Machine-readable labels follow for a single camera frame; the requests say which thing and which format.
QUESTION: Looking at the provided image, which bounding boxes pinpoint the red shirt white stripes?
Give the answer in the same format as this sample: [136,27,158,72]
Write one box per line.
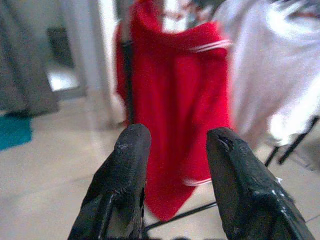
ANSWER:
[113,0,236,223]

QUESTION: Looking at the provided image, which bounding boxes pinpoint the teal floor mat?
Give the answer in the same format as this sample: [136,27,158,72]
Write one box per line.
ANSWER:
[0,114,33,151]

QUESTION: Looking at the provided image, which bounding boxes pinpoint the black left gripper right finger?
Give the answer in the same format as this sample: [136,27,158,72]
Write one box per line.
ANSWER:
[206,127,316,240]

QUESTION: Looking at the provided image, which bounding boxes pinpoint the grey curtain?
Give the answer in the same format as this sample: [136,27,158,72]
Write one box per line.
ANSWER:
[0,0,61,116]

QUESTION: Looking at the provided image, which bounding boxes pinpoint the black steel clothes rack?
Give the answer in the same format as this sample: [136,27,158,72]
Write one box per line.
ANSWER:
[121,41,320,232]

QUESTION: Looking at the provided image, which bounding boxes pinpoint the white shirt green print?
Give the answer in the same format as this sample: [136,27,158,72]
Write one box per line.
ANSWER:
[212,0,320,148]

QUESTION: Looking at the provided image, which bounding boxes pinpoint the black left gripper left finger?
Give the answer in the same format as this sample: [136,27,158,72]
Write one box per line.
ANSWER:
[66,123,152,240]

